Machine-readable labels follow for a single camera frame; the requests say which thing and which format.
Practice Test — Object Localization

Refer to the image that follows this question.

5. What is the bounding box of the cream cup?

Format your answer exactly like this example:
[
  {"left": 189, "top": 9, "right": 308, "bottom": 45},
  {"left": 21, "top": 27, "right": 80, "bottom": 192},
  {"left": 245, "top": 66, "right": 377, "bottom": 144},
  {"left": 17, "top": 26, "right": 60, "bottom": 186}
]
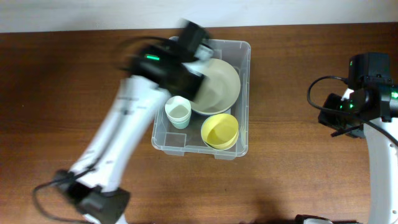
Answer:
[{"left": 164, "top": 96, "right": 191, "bottom": 118}]

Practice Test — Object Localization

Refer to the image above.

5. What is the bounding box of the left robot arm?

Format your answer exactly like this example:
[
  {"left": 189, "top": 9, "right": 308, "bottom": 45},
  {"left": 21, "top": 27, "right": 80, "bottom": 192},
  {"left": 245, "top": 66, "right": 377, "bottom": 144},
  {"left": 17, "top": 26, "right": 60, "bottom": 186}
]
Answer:
[{"left": 53, "top": 21, "right": 213, "bottom": 223}]

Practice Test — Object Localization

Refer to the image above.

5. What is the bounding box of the beige plate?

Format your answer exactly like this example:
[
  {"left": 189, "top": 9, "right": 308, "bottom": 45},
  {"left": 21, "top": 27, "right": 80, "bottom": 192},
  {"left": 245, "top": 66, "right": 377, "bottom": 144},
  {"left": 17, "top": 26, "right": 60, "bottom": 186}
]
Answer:
[
  {"left": 193, "top": 58, "right": 241, "bottom": 104},
  {"left": 190, "top": 100, "right": 235, "bottom": 116}
]

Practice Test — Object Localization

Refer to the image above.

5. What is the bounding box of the grey cup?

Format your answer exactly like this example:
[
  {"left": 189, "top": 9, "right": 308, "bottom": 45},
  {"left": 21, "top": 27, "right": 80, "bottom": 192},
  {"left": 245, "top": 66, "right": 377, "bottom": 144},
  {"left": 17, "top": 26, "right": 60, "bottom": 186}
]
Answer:
[{"left": 167, "top": 116, "right": 190, "bottom": 123}]

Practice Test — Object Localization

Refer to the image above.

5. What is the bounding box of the yellow bowl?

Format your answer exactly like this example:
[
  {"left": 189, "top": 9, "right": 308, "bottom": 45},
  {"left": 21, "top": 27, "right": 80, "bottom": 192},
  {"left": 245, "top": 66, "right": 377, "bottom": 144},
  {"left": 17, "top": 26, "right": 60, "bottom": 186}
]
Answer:
[{"left": 201, "top": 113, "right": 239, "bottom": 151}]

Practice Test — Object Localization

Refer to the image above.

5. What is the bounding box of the green cup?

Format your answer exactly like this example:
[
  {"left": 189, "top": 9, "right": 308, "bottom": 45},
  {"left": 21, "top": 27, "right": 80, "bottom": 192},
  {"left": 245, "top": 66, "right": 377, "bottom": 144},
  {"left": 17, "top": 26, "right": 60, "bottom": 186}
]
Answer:
[{"left": 171, "top": 120, "right": 190, "bottom": 129}]

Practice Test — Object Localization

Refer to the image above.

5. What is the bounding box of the clear plastic storage bin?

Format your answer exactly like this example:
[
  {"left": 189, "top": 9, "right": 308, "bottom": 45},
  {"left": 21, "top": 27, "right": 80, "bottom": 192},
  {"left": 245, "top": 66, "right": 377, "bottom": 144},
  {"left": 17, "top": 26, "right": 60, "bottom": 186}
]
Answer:
[{"left": 152, "top": 39, "right": 251, "bottom": 160}]

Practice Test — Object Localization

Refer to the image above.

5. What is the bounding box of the sage green bowl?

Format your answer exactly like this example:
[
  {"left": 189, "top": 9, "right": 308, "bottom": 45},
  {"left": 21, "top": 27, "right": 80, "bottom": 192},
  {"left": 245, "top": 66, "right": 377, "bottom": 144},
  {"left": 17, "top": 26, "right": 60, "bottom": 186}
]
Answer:
[{"left": 203, "top": 141, "right": 224, "bottom": 151}]

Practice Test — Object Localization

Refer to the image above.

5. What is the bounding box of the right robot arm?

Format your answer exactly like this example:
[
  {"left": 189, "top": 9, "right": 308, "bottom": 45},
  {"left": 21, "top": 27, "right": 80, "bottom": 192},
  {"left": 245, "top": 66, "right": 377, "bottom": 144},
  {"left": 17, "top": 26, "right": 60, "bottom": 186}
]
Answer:
[{"left": 307, "top": 52, "right": 397, "bottom": 223}]

